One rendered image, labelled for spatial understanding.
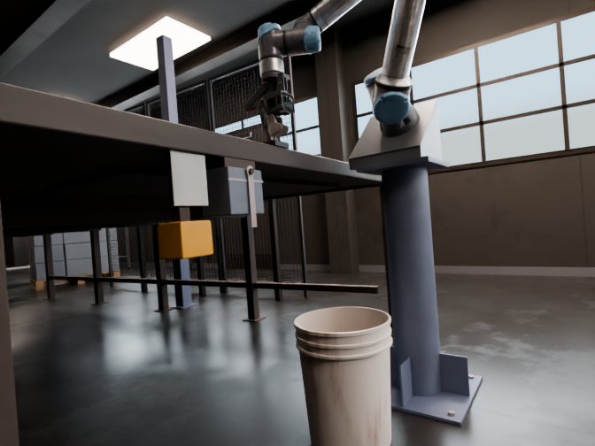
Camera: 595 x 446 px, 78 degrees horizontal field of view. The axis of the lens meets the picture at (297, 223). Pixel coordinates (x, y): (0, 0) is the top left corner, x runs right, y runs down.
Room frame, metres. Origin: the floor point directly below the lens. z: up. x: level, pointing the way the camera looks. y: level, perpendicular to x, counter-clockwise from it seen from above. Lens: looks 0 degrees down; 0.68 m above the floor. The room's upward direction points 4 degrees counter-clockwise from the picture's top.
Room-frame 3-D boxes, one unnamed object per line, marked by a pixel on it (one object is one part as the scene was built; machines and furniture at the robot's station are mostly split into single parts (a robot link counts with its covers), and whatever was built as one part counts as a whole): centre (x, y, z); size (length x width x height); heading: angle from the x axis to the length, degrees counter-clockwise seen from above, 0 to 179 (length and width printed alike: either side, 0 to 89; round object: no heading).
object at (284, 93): (1.14, 0.04, 1.07); 0.09 x 0.08 x 0.12; 58
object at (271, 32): (1.14, 0.04, 1.23); 0.09 x 0.08 x 0.11; 82
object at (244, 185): (0.98, 0.16, 0.77); 0.14 x 0.11 x 0.18; 148
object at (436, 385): (1.42, -0.42, 0.43); 0.38 x 0.38 x 0.87; 54
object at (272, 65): (1.14, 0.04, 1.16); 0.08 x 0.08 x 0.05
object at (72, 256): (5.68, 3.49, 0.54); 1.09 x 0.73 x 1.08; 132
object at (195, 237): (0.82, 0.25, 0.74); 0.09 x 0.08 x 0.24; 148
